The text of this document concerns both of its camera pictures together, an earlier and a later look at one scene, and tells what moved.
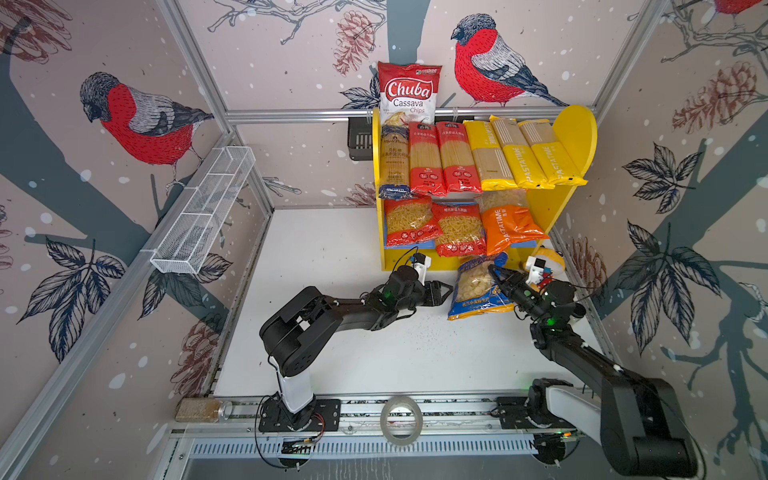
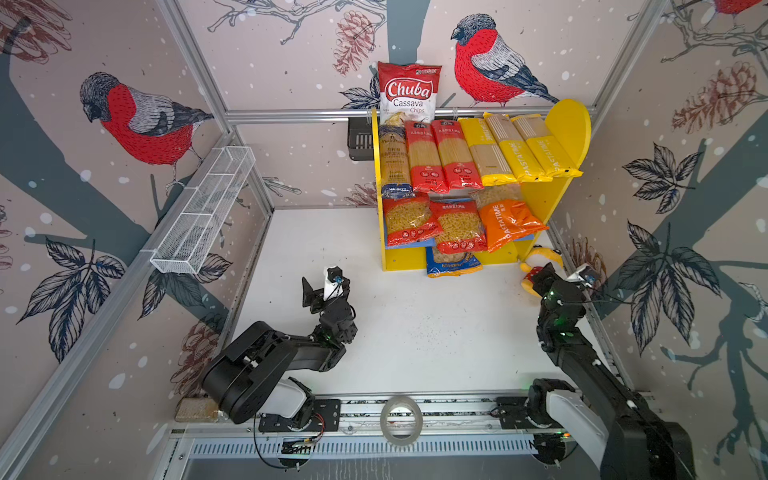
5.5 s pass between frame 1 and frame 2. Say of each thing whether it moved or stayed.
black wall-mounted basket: stayed
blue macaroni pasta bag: moved
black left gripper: moved
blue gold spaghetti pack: stayed
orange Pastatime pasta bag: stayed
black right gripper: moved
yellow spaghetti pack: stayed
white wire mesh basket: stayed
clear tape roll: stayed
